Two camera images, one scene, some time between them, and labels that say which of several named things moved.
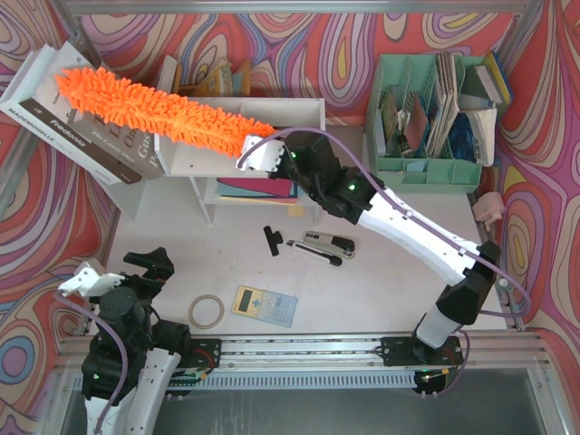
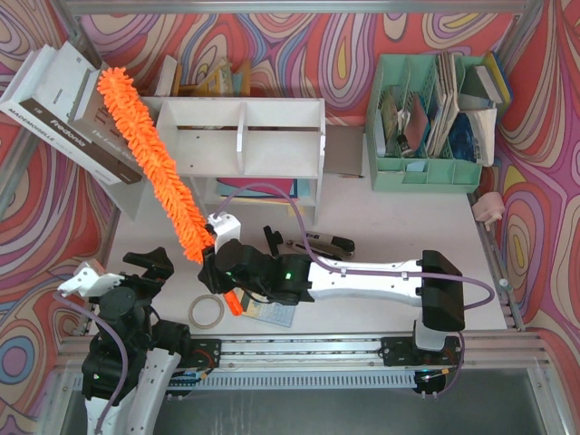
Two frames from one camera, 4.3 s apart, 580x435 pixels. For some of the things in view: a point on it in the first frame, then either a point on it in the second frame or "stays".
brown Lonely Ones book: [132, 147] to [93, 113]
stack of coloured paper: [257, 189] stays
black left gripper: [140, 275] stays
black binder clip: [273, 239] stays
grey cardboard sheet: [352, 139] stays
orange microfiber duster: [116, 101] to [120, 88]
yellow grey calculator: [265, 305] stays
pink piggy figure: [488, 207] stays
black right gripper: [285, 163] to [208, 270]
